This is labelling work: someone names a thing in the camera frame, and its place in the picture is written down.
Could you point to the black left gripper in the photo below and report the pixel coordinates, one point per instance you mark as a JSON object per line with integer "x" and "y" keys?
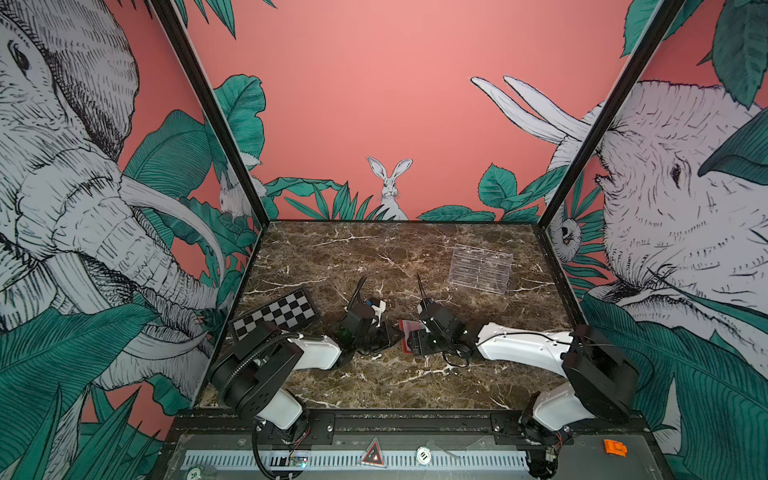
{"x": 387, "y": 331}

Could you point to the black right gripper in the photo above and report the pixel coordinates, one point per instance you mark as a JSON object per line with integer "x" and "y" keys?
{"x": 419, "y": 339}

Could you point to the clear acrylic compartment organizer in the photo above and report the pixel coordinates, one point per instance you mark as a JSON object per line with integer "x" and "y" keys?
{"x": 481, "y": 269}

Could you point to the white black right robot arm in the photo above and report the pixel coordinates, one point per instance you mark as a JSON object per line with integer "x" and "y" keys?
{"x": 601, "y": 381}

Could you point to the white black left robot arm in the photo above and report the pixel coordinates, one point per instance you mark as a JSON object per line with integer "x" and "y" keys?
{"x": 250, "y": 376}

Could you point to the black white checkerboard calibration board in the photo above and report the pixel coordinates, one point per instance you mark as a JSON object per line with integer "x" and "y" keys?
{"x": 291, "y": 312}

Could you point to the red warning triangle sticker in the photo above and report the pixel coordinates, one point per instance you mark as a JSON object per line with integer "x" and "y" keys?
{"x": 373, "y": 456}

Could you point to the round white sticker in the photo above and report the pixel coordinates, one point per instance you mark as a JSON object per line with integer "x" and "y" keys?
{"x": 423, "y": 456}

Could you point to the white ventilation grille strip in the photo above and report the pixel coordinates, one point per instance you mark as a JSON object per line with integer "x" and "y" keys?
{"x": 349, "y": 460}

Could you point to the orange small connector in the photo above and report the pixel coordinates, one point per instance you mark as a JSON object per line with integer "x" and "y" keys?
{"x": 615, "y": 447}

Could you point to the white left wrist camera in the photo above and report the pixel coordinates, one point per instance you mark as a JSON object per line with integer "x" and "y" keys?
{"x": 379, "y": 307}

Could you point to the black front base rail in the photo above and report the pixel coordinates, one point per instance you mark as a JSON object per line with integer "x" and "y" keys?
{"x": 510, "y": 427}

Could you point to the black left corner frame post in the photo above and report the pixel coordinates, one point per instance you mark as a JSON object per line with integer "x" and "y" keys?
{"x": 169, "y": 17}

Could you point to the black corner frame post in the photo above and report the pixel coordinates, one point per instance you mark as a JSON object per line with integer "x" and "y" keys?
{"x": 652, "y": 36}
{"x": 169, "y": 17}

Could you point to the black right corner frame post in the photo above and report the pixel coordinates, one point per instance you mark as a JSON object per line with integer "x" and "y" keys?
{"x": 652, "y": 36}

